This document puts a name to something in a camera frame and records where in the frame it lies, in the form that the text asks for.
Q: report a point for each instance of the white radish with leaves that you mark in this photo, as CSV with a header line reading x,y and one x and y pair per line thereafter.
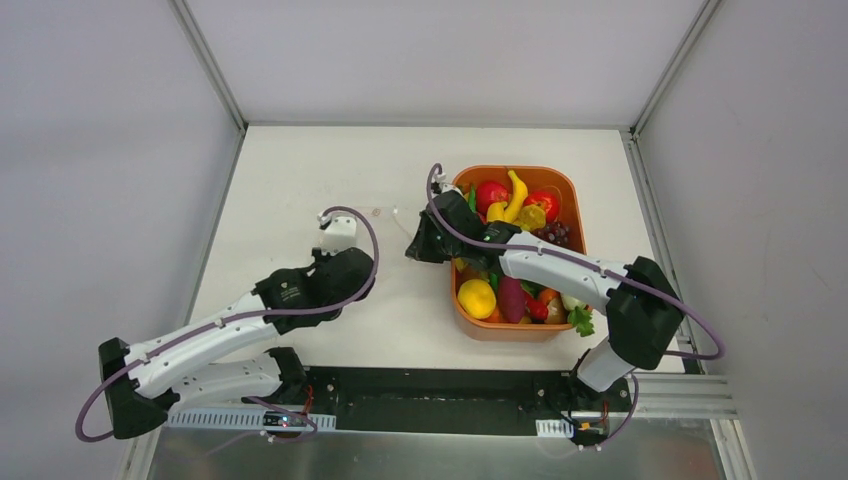
x,y
579,315

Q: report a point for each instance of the clear zip top bag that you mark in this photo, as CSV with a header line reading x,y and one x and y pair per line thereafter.
x,y
393,226

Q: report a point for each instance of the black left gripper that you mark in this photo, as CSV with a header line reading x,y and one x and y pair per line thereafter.
x,y
357,266

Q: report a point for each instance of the red apple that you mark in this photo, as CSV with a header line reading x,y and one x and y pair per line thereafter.
x,y
489,192

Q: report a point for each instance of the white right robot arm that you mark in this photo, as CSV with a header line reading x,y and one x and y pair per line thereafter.
x,y
642,311

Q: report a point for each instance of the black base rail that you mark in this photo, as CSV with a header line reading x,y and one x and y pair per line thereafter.
x,y
463,402

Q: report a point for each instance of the yellow banana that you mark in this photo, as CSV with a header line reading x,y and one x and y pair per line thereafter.
x,y
520,192

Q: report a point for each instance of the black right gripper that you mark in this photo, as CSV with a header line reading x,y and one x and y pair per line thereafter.
x,y
424,240

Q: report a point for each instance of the yellow lemon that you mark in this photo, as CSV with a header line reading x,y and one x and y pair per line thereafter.
x,y
477,298

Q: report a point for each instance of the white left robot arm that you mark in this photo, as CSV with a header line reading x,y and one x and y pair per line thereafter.
x,y
145,382

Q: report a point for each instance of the red chili pepper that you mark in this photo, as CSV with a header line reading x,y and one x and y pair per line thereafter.
x,y
536,310

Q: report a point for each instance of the dark grape bunch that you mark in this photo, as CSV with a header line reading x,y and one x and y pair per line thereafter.
x,y
555,233

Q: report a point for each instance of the orange plastic bin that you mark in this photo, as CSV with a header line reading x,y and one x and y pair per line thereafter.
x,y
537,178

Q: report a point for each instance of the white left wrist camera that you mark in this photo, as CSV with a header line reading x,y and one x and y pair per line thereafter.
x,y
338,232

